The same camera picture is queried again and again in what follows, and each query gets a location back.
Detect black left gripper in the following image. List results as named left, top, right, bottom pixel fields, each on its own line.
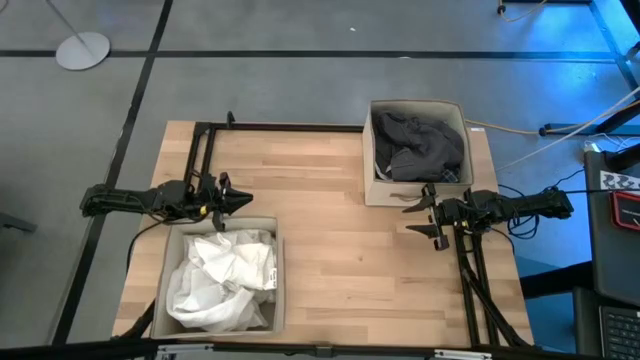
left=197, top=171, right=255, bottom=233

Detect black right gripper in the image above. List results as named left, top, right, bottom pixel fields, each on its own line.
left=401, top=182, right=469, bottom=252

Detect dark grey garment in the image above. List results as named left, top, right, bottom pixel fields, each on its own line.
left=373, top=109, right=466, bottom=184

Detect white garment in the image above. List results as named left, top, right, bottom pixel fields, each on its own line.
left=165, top=229, right=280, bottom=334

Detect beige fabric bin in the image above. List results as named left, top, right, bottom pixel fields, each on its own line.
left=362, top=98, right=475, bottom=208
left=150, top=215, right=286, bottom=340

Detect black stand leg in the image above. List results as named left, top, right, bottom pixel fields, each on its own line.
left=538, top=97, right=640, bottom=139

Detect black equipment case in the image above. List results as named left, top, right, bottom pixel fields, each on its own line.
left=583, top=149, right=640, bottom=307

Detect black and white marker tag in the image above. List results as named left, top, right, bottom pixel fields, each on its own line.
left=599, top=170, right=640, bottom=194

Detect red device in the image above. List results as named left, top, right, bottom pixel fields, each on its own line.
left=609, top=189, right=640, bottom=232

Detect round white stand base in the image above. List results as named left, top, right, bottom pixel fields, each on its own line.
left=43, top=0, right=112, bottom=72

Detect black rig beam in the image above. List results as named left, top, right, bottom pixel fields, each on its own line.
left=0, top=338, right=640, bottom=360

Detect grey furniture foot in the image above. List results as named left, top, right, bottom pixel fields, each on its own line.
left=0, top=212, right=38, bottom=235

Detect black metal frame rails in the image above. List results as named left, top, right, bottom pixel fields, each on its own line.
left=180, top=110, right=364, bottom=201

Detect black diagonal frame struts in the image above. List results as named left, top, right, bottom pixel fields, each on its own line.
left=452, top=227, right=534, bottom=349

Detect blue cable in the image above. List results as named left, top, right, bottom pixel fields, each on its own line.
left=497, top=183, right=541, bottom=241

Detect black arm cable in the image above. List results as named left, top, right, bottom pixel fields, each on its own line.
left=125, top=219, right=169, bottom=274

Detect yellow cable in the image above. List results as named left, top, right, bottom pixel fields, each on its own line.
left=463, top=117, right=544, bottom=137

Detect black diagonal frame strut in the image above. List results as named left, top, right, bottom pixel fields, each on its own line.
left=117, top=299, right=157, bottom=341

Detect white cable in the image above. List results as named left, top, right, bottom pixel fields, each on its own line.
left=494, top=85, right=640, bottom=174

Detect thin black cable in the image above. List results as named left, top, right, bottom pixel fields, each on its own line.
left=547, top=168, right=640, bottom=197

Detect tan cable with black plug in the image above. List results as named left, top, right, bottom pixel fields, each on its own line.
left=497, top=0, right=549, bottom=24

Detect black table leg frame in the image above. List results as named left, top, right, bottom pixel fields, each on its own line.
left=499, top=0, right=640, bottom=91

